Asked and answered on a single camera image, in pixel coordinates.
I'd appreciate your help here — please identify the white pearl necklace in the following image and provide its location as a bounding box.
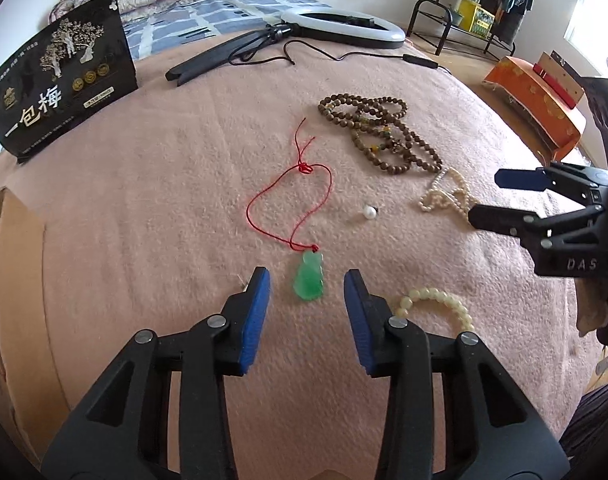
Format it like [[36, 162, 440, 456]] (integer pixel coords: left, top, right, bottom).
[[418, 167, 477, 221]]

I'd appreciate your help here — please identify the brown wooden bead necklace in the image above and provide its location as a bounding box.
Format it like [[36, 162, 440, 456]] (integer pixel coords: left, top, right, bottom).
[[318, 93, 443, 175]]

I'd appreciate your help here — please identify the black folded tripod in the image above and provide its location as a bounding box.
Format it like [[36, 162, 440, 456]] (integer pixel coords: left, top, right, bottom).
[[165, 24, 292, 83]]

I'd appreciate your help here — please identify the black metal clothes rack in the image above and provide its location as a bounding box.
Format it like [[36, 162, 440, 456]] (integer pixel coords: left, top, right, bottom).
[[406, 0, 517, 58]]

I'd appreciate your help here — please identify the shallow cardboard box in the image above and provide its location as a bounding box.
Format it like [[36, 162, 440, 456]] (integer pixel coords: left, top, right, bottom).
[[0, 187, 72, 441]]

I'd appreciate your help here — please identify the black printed snack bag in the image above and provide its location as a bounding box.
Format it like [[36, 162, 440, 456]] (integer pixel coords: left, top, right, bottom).
[[0, 0, 139, 165]]

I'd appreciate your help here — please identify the window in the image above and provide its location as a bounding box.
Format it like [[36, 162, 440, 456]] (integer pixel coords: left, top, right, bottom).
[[564, 0, 608, 76]]

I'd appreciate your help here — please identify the black ring light cable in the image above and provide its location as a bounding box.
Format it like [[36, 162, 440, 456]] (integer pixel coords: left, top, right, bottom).
[[284, 40, 452, 75]]

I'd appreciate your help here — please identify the brown cardboard piece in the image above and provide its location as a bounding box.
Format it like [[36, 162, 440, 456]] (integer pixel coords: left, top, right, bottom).
[[531, 51, 585, 108]]

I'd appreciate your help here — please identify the green jade pendant red cord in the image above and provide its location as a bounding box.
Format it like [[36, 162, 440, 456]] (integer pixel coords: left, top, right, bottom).
[[246, 117, 333, 305]]

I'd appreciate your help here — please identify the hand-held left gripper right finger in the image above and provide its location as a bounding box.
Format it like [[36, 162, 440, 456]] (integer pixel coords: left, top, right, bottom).
[[344, 268, 571, 480]]

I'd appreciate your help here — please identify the pink blanket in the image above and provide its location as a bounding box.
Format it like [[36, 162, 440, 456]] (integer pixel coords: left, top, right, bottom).
[[0, 35, 608, 480]]

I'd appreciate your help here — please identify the orange patterned box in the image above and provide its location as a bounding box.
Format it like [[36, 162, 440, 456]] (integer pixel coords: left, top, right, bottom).
[[483, 55, 587, 161]]

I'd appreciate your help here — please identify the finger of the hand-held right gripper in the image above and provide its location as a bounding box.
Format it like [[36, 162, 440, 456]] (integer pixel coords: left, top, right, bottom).
[[495, 161, 608, 201], [467, 203, 605, 251]]

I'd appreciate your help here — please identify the cream bead bracelet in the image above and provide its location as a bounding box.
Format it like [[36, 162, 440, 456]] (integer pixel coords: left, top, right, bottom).
[[395, 286, 477, 333]]

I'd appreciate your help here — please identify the yellow box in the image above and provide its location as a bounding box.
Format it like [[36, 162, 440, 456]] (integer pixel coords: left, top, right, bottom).
[[456, 0, 495, 36]]

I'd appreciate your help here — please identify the blue checked bedsheet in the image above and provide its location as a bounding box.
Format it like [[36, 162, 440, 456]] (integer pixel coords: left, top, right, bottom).
[[118, 0, 335, 61]]

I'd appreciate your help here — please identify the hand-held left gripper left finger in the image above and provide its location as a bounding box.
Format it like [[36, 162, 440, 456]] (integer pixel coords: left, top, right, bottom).
[[41, 266, 272, 480]]

